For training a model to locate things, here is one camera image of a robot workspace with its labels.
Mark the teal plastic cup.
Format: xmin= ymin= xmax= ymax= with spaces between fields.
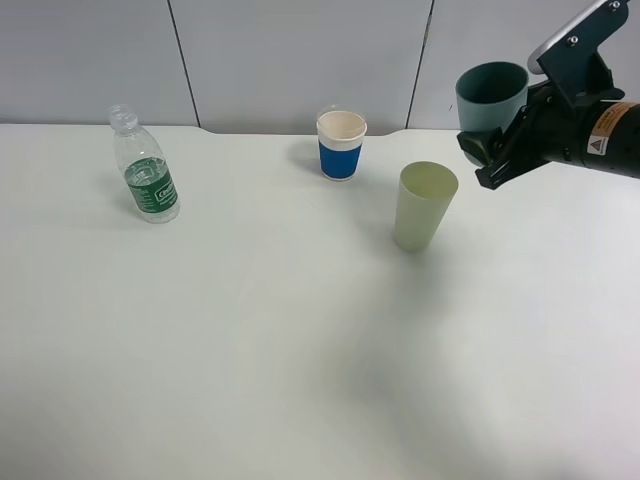
xmin=455 ymin=61 xmax=529 ymax=132

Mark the blue sleeved paper cup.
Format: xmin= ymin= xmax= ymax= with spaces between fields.
xmin=316 ymin=105 xmax=368 ymax=181

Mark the clear bottle green label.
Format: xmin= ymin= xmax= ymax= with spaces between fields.
xmin=108 ymin=104 xmax=180 ymax=224

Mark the pale green tall cup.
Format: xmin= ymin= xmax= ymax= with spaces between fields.
xmin=393 ymin=161 xmax=459 ymax=252

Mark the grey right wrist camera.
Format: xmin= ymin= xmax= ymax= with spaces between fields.
xmin=527 ymin=0 xmax=629 ymax=110

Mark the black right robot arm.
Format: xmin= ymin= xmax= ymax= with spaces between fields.
xmin=457 ymin=82 xmax=639 ymax=190

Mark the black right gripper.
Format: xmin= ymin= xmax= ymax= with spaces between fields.
xmin=457 ymin=82 xmax=608 ymax=189

